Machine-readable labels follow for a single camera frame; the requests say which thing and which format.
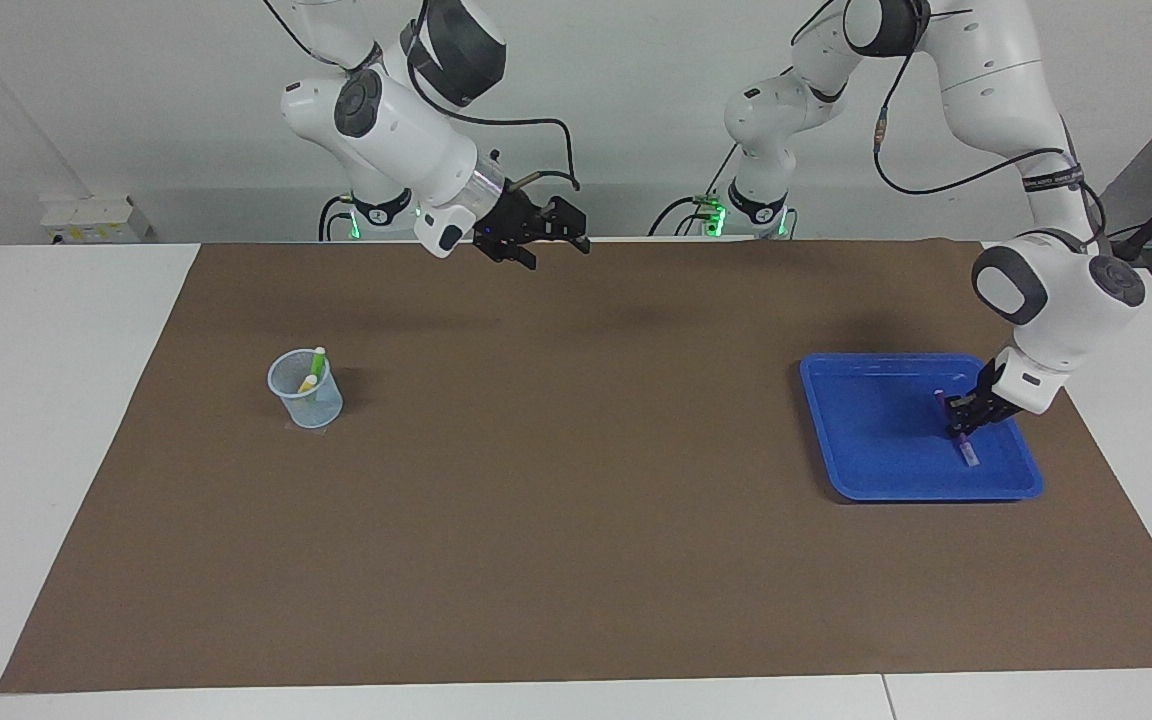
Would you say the brown table mat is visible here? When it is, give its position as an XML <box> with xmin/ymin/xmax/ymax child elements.
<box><xmin>0</xmin><ymin>240</ymin><xmax>1152</xmax><ymax>694</ymax></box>

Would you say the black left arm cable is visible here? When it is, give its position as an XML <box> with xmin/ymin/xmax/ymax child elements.
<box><xmin>791</xmin><ymin>0</ymin><xmax>1109</xmax><ymax>241</ymax></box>

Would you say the black left base cable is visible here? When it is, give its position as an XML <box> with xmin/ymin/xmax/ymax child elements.
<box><xmin>648</xmin><ymin>148</ymin><xmax>742</xmax><ymax>237</ymax></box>

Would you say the translucent plastic cup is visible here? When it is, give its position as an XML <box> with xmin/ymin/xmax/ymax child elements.
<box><xmin>267</xmin><ymin>349</ymin><xmax>344</xmax><ymax>430</ymax></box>

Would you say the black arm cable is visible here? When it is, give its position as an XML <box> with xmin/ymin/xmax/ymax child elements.
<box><xmin>261</xmin><ymin>0</ymin><xmax>582</xmax><ymax>193</ymax></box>
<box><xmin>791</xmin><ymin>0</ymin><xmax>1109</xmax><ymax>241</ymax></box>

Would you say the black base cable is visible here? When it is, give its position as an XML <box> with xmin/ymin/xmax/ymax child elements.
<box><xmin>648</xmin><ymin>148</ymin><xmax>742</xmax><ymax>237</ymax></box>
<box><xmin>319</xmin><ymin>195</ymin><xmax>357</xmax><ymax>241</ymax></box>

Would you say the white power strip box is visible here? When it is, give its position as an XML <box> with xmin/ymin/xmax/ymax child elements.
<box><xmin>41</xmin><ymin>193</ymin><xmax>152</xmax><ymax>244</ymax></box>

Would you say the purple pen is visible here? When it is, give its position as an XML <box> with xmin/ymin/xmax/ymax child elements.
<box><xmin>933</xmin><ymin>389</ymin><xmax>980</xmax><ymax>467</ymax></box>

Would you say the black right base cable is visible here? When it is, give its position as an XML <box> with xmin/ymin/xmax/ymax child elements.
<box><xmin>319</xmin><ymin>195</ymin><xmax>357</xmax><ymax>241</ymax></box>

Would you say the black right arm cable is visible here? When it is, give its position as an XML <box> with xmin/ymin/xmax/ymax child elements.
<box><xmin>261</xmin><ymin>0</ymin><xmax>582</xmax><ymax>193</ymax></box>

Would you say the blue plastic tray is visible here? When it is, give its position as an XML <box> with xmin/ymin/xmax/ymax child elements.
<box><xmin>799</xmin><ymin>353</ymin><xmax>1045</xmax><ymax>503</ymax></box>

